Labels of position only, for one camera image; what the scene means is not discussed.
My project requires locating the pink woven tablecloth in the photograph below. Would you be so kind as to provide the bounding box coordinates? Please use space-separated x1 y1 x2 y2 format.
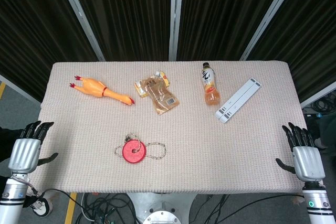
27 60 308 195

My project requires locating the orange drink bottle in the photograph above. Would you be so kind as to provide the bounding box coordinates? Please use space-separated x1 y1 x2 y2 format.
201 62 221 106

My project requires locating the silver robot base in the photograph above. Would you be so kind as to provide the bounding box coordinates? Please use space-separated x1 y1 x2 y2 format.
125 192 197 224

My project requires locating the black floor cable bundle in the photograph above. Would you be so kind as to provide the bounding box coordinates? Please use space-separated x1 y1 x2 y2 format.
75 193 140 224

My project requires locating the orange rubber chicken toy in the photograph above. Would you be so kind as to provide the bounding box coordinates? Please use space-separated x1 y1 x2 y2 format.
69 75 136 106

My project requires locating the white shoe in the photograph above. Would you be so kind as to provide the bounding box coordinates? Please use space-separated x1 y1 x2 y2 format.
314 137 329 150

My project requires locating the red disc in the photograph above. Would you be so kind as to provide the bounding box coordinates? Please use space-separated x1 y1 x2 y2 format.
122 140 148 164

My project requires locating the long black cable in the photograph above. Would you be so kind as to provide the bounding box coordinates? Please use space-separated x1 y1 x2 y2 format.
217 194 305 224

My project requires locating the grey partition frame post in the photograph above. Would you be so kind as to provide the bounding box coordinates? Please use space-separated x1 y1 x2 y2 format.
300 80 336 109
54 0 106 61
169 0 184 61
239 0 303 61
0 74 42 104

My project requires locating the black white sneaker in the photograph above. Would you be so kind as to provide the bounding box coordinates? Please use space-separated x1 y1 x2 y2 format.
29 197 54 217

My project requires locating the black sleeved person forearm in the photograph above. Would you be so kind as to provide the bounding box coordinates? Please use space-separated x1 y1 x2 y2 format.
0 126 26 162

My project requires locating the black cable pile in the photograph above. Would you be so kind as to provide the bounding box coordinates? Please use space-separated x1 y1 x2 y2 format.
301 97 336 120

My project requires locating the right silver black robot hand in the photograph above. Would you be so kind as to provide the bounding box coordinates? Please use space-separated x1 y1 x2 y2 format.
275 122 326 183

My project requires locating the yellow snack packet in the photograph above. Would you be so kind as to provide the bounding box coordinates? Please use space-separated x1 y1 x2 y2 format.
134 70 172 98

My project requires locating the black pleated curtain panel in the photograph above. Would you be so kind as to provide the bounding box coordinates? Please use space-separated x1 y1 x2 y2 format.
247 0 336 103
0 0 100 102
66 0 173 61
177 0 291 61

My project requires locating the brown clear snack bag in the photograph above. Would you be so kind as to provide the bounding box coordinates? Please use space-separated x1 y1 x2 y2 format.
135 74 181 115

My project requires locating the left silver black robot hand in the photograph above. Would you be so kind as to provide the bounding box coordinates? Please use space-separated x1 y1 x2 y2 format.
8 121 59 174

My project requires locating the white folding stand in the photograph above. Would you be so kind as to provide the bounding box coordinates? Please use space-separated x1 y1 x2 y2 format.
215 77 262 124

